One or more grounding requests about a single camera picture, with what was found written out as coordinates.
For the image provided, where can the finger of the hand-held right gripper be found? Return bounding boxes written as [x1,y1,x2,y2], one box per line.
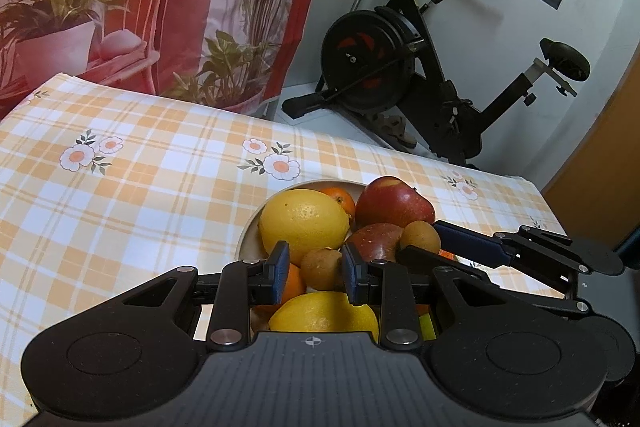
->
[433,220,576,267]
[397,245,590,318]

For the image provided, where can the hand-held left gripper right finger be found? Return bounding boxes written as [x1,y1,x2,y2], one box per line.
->
[341,243,531,352]

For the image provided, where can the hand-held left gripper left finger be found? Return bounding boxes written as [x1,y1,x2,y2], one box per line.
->
[80,241,292,352]

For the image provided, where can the brown kiwi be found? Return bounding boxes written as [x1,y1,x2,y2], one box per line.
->
[400,220,442,254]
[300,248,346,289]

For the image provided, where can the red apple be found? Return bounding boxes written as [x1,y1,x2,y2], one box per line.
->
[355,176,437,230]
[345,223,406,264]

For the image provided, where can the beige round plate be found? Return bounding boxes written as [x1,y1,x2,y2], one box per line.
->
[234,179,373,338]

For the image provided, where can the yellow lemon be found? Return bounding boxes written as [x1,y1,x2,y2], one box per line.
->
[268,291,379,340]
[257,188,351,268]

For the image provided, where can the brown wooden door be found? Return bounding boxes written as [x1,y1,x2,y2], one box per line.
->
[542,52,640,253]

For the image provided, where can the brown sandals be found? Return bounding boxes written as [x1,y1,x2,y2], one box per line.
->
[372,113,418,148]

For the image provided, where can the plaid floral tablecloth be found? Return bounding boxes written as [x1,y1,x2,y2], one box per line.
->
[0,72,568,413]

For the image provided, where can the black exercise bike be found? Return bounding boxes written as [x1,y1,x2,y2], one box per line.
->
[281,0,592,168]

